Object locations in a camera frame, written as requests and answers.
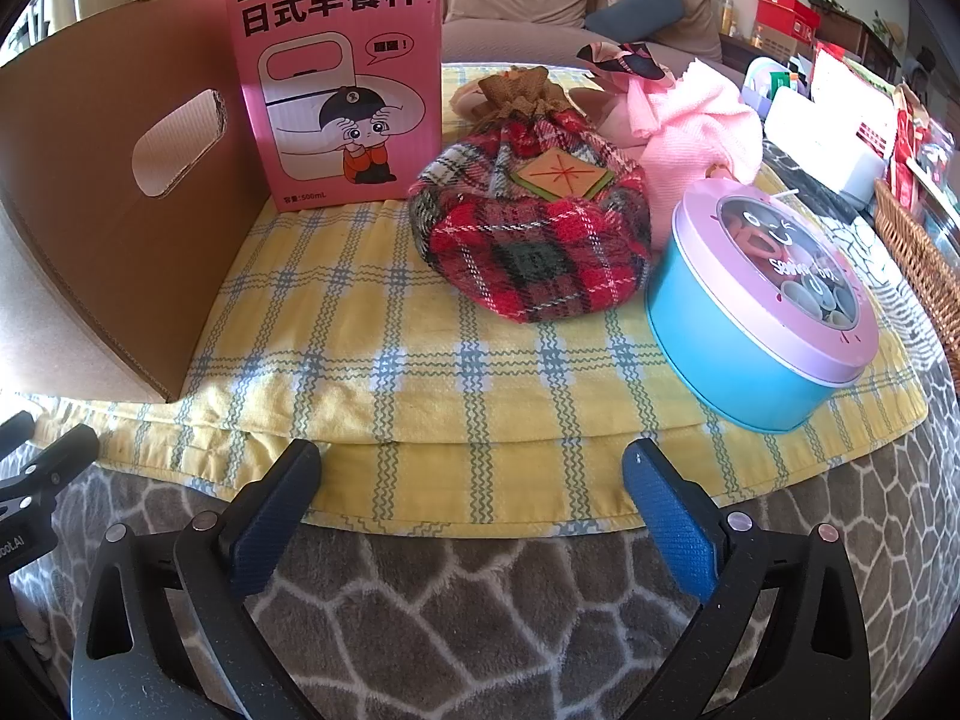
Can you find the white plastic box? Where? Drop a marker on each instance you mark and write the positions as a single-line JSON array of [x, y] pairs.
[[817, 135]]

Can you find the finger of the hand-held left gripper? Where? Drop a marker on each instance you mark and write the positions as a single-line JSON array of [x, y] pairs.
[[60, 463], [15, 433]]

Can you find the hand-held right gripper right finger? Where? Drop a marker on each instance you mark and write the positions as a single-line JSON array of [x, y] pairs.
[[675, 521]]

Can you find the red box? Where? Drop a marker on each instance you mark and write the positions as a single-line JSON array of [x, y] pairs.
[[784, 15]]

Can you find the white plastic basket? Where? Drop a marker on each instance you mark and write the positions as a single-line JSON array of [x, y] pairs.
[[765, 82]]

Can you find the brown cardboard box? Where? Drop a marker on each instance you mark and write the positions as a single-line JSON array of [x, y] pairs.
[[97, 187]]

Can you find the red packets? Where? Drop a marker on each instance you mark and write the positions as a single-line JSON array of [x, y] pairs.
[[919, 135]]

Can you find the blue-grey pillow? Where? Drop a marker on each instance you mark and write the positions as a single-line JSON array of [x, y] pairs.
[[637, 7]]

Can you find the yellow plaid cloth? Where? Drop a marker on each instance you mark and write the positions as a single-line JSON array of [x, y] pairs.
[[360, 360]]

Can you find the pink patterned scarf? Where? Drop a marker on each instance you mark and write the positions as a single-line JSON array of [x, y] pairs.
[[626, 60]]

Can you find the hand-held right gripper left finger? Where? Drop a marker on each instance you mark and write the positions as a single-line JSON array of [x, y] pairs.
[[262, 525]]

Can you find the brown wicker basket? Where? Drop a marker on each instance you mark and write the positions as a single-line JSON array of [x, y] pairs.
[[911, 247]]

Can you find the pink plush toy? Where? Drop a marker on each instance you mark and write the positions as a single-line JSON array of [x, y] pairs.
[[697, 120]]

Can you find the blue round tin pink lid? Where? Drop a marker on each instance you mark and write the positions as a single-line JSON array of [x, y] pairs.
[[712, 345]]

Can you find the pink cartoon print box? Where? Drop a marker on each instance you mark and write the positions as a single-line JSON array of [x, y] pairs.
[[337, 15]]

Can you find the tan sofa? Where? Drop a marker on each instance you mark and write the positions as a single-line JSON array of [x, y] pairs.
[[510, 41]]

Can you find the wooden cabinet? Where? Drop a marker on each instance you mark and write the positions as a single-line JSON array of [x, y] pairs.
[[855, 34]]

